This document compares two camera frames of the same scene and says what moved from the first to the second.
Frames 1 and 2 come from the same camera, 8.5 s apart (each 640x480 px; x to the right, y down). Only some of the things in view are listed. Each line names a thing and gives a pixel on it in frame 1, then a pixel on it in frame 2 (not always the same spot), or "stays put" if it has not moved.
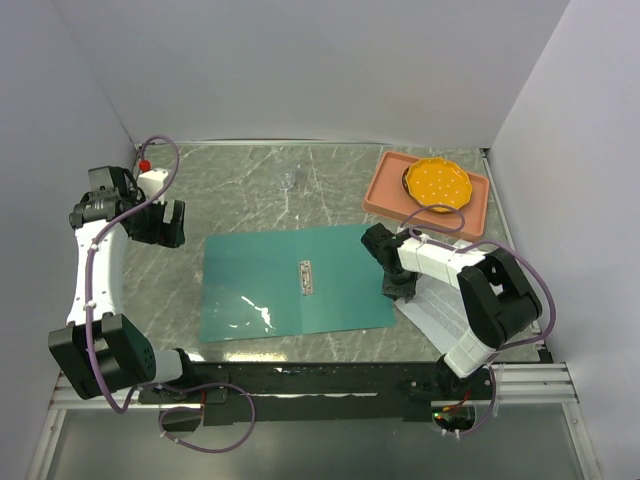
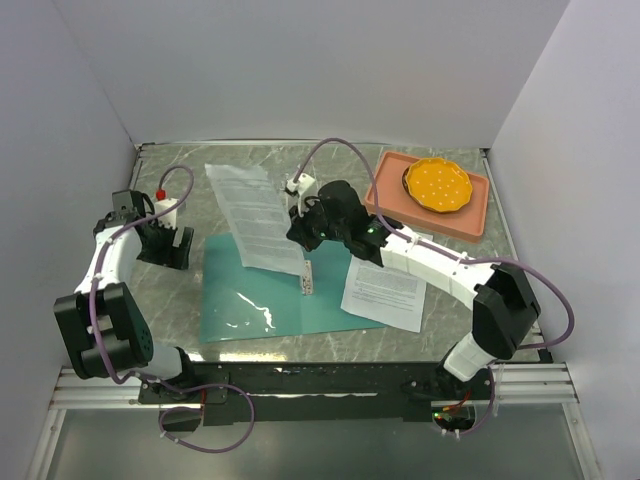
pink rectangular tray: (387, 199) stays put
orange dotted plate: (437, 181) stays put
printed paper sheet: (437, 309) to (386, 295)
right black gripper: (392, 290) to (299, 230)
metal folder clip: (306, 274) stays put
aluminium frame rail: (548, 386) stays put
